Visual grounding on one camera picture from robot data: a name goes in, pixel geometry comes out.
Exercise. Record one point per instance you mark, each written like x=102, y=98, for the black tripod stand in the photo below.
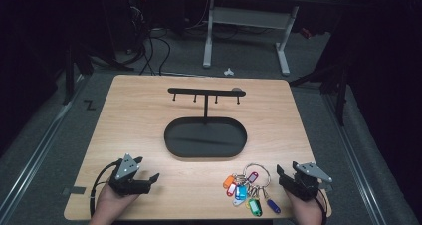
x=340, y=92
x=69, y=75

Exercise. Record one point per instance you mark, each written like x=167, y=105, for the desk with white metal legs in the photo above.
x=249, y=17

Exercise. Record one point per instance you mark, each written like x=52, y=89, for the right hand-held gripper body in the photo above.
x=305, y=185

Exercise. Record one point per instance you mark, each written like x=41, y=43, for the metal floor rail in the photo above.
x=358, y=158
x=36, y=152

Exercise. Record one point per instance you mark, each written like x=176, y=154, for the grey tape piece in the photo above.
x=77, y=190

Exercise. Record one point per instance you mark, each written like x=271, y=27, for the person's right hand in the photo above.
x=310, y=211

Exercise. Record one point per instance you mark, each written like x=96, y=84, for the small red object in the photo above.
x=306, y=33

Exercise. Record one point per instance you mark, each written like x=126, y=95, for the black key rack with tray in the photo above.
x=205, y=138

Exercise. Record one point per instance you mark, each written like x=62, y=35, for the small white floor object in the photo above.
x=228, y=72

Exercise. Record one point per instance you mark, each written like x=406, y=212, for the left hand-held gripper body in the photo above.
x=127, y=172

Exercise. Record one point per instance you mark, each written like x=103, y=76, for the black zigzag tape mark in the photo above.
x=89, y=105

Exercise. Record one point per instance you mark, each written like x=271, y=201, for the person's left hand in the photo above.
x=109, y=206

